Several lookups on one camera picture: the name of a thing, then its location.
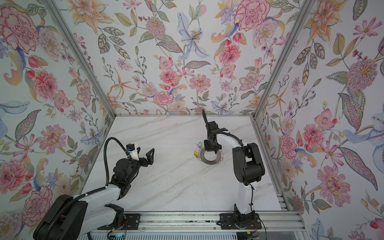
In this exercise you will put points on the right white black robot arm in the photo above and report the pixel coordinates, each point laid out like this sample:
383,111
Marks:
247,164

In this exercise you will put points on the aluminium corner post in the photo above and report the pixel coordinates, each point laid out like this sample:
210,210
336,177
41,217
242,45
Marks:
57,17
281,60

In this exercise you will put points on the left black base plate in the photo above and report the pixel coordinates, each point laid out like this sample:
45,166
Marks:
126,222

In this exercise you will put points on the left aluminium corner post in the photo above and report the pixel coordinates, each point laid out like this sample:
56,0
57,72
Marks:
57,17

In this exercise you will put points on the right aluminium corner post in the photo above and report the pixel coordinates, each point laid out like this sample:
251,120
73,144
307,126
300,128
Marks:
281,60

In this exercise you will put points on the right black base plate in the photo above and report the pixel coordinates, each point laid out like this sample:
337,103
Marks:
235,221

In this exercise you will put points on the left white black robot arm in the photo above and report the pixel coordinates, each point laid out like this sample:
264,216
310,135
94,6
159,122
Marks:
71,217

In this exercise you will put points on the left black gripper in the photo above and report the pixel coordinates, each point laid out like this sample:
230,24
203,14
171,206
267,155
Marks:
142,161

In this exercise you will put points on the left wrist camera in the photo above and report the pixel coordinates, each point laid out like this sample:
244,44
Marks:
132,151

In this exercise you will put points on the aluminium mounting rail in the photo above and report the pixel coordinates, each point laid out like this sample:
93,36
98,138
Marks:
275,221

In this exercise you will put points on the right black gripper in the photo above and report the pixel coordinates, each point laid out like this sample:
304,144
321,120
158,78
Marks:
211,126

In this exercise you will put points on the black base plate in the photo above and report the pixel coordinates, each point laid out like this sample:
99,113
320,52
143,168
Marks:
126,222
235,221

